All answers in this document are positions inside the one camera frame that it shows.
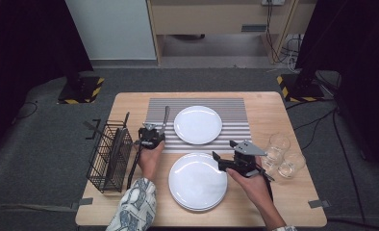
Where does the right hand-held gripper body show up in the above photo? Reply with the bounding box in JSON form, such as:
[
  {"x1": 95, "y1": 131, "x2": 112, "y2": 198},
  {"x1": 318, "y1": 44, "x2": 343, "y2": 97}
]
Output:
[{"x1": 229, "y1": 140, "x2": 276, "y2": 182}]

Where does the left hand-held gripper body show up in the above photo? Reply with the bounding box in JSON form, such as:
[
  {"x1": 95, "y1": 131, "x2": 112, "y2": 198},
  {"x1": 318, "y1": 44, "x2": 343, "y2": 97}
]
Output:
[{"x1": 138, "y1": 122, "x2": 162, "y2": 150}]

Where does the metal table knife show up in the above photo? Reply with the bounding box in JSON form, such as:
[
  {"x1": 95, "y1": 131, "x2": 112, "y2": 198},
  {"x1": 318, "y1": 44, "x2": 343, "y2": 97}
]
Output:
[{"x1": 160, "y1": 105, "x2": 171, "y2": 136}]

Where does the black wire cutlery basket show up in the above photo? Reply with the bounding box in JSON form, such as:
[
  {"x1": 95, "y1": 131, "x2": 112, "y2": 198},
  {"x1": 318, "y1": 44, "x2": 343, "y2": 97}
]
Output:
[{"x1": 85, "y1": 118, "x2": 135, "y2": 194}]

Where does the white plate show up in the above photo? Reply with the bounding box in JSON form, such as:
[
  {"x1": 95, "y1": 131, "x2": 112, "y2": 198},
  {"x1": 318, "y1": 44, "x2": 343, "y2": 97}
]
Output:
[
  {"x1": 167, "y1": 151, "x2": 229, "y2": 211},
  {"x1": 168, "y1": 186, "x2": 228, "y2": 213},
  {"x1": 173, "y1": 105, "x2": 224, "y2": 146}
]

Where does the person's right hand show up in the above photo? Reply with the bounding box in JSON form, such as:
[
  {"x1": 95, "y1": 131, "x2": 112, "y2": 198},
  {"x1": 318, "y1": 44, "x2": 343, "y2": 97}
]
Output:
[{"x1": 225, "y1": 156, "x2": 272, "y2": 212}]

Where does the person's left hand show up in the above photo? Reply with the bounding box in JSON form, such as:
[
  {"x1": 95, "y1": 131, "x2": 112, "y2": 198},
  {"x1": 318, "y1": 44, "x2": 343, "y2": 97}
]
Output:
[{"x1": 137, "y1": 142, "x2": 166, "y2": 182}]

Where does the striped placemat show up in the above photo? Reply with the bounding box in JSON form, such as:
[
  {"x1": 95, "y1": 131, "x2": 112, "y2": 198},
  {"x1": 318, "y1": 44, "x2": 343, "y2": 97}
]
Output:
[{"x1": 139, "y1": 97, "x2": 255, "y2": 154}]

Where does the black stand with striped base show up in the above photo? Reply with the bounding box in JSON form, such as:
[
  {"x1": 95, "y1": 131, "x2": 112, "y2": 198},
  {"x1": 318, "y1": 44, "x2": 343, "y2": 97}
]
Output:
[
  {"x1": 276, "y1": 47, "x2": 326, "y2": 104},
  {"x1": 56, "y1": 61, "x2": 106, "y2": 106}
]

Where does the white panel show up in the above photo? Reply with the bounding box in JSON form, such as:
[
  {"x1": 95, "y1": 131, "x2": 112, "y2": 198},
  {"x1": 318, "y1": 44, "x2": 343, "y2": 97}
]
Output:
[{"x1": 64, "y1": 0, "x2": 157, "y2": 61}]

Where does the beige desk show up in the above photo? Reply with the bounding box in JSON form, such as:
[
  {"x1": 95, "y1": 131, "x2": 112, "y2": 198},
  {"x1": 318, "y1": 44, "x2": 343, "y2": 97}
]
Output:
[{"x1": 146, "y1": 0, "x2": 318, "y2": 65}]

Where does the black curtain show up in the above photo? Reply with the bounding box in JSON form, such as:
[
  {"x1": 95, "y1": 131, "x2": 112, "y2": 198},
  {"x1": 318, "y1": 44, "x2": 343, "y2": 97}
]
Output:
[
  {"x1": 294, "y1": 0, "x2": 379, "y2": 184},
  {"x1": 0, "y1": 0, "x2": 94, "y2": 167}
]

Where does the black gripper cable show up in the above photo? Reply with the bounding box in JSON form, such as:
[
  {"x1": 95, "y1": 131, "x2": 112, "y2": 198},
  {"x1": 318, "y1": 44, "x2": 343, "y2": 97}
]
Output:
[
  {"x1": 256, "y1": 163, "x2": 275, "y2": 204},
  {"x1": 126, "y1": 141, "x2": 144, "y2": 191}
]

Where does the white cable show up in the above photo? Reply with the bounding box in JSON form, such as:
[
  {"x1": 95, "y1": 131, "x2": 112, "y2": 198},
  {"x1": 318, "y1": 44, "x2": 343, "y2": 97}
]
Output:
[{"x1": 282, "y1": 34, "x2": 304, "y2": 73}]

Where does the black power cable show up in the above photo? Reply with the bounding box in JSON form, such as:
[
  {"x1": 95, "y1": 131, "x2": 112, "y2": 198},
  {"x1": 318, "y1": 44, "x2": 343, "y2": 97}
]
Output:
[{"x1": 265, "y1": 3, "x2": 287, "y2": 64}]

